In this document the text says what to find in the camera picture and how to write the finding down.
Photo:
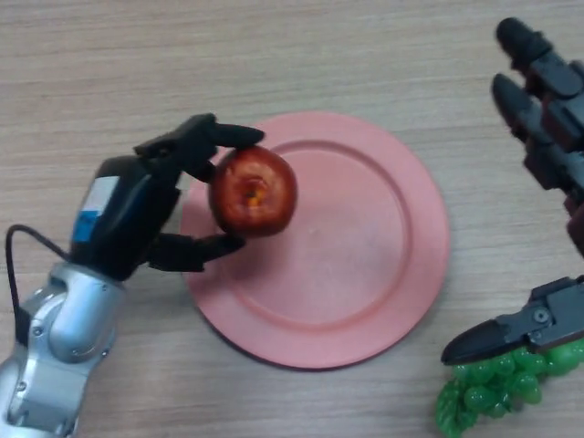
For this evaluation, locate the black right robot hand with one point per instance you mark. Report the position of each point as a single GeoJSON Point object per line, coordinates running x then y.
{"type": "Point", "coordinates": [561, 118]}

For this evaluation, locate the red apple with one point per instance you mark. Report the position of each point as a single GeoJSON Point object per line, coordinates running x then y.
{"type": "Point", "coordinates": [253, 191]}

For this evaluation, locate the green grape bunch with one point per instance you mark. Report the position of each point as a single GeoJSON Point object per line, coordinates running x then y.
{"type": "Point", "coordinates": [488, 392]}

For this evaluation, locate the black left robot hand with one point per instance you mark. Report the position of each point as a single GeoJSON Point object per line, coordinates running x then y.
{"type": "Point", "coordinates": [114, 205]}

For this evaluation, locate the pink round plate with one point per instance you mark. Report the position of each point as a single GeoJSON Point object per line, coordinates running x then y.
{"type": "Point", "coordinates": [337, 274]}

